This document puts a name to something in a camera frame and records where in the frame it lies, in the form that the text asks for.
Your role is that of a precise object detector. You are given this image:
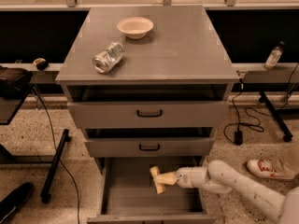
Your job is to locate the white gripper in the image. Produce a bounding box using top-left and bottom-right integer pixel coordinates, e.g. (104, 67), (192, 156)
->
(155, 167), (209, 189)

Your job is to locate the yellow sponge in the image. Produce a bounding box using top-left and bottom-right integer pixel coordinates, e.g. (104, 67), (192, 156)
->
(149, 166), (165, 194)

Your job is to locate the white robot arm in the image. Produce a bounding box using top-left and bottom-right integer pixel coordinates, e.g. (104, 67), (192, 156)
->
(149, 160), (299, 224)

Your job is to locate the bottom grey drawer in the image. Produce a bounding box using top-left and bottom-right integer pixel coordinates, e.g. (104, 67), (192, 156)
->
(87, 156), (216, 224)

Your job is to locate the grey drawer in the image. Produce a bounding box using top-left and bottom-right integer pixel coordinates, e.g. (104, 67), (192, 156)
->
(85, 128), (214, 158)
(68, 89), (228, 129)
(87, 156), (216, 224)

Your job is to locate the middle grey drawer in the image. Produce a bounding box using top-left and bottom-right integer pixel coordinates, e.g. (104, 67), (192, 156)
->
(85, 128), (214, 158)

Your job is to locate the grey drawer cabinet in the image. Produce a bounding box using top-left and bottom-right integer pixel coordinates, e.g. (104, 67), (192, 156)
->
(55, 5), (240, 173)

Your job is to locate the top grey drawer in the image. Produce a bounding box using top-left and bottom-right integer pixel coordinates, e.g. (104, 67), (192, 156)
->
(68, 89), (228, 129)

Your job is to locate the white red sneaker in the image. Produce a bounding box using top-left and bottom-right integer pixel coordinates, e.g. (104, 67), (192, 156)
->
(246, 159), (295, 181)

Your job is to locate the beige trouser leg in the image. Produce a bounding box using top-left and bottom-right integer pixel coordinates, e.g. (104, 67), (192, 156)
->
(272, 145), (299, 179)

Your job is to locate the crushed silver can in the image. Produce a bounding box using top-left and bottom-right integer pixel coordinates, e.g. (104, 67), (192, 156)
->
(93, 42), (124, 74)

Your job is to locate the white paper bowl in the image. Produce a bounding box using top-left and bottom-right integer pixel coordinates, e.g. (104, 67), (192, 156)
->
(117, 17), (153, 39)

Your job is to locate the black shoe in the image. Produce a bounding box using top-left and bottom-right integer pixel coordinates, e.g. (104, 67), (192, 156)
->
(0, 182), (34, 224)

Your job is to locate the black tape measure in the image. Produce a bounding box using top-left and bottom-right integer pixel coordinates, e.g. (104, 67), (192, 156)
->
(33, 58), (49, 70)

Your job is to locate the black side table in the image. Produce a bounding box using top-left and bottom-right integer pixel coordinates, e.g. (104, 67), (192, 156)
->
(0, 84), (71, 203)

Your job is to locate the black bag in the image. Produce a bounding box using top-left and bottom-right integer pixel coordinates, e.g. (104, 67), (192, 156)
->
(0, 66), (33, 99)

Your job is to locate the black power adapter cable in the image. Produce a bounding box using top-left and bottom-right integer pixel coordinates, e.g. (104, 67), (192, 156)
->
(222, 77), (265, 146)

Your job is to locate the black floor cable left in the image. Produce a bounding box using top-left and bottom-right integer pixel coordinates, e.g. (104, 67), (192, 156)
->
(31, 86), (81, 224)

